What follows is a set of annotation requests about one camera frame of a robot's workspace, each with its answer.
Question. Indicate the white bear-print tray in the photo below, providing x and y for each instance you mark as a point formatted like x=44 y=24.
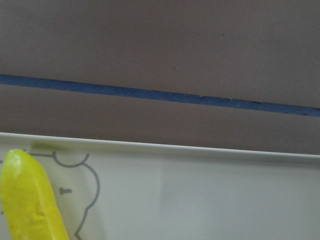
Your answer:
x=109 y=190

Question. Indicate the yellow toy banana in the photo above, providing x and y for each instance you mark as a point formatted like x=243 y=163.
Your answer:
x=28 y=200

